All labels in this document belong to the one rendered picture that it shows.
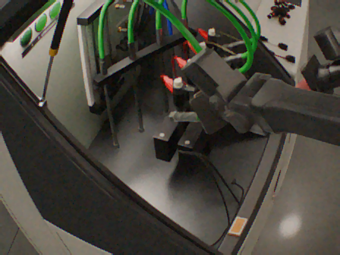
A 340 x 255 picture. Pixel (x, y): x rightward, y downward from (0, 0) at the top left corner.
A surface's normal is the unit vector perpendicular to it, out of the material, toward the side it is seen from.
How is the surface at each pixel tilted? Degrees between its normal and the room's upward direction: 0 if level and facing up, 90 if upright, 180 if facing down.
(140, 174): 0
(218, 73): 40
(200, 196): 0
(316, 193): 0
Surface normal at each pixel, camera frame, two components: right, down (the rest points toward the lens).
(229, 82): 0.27, -0.04
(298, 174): -0.06, -0.69
